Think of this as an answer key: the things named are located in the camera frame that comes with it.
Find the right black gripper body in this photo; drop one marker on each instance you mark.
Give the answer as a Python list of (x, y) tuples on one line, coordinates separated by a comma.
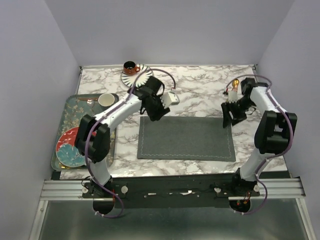
[(236, 110)]

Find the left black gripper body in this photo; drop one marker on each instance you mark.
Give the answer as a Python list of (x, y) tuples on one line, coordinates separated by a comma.
[(155, 108)]

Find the grey cloth napkin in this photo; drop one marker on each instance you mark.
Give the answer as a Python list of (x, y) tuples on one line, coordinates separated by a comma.
[(185, 138)]

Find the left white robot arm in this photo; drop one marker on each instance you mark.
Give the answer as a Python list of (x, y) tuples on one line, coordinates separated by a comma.
[(94, 132)]

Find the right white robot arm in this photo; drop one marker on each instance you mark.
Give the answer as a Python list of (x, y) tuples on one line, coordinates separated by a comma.
[(275, 132)]

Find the gold spoon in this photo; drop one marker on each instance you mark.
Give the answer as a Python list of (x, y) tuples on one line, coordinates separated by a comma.
[(235, 84)]

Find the white striped saucer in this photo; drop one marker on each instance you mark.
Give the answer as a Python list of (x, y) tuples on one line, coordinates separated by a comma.
[(139, 78)]

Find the red and black cup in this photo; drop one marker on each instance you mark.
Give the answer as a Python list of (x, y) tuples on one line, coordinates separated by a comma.
[(130, 68)]

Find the white and green cup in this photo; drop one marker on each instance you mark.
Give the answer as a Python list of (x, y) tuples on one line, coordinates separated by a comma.
[(106, 100)]

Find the silver spoon on tray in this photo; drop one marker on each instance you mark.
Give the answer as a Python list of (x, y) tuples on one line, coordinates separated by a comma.
[(91, 103)]

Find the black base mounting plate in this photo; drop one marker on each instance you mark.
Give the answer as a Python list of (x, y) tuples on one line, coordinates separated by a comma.
[(184, 191)]

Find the red and blue plate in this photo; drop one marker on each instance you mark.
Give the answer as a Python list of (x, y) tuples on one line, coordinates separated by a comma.
[(66, 152)]

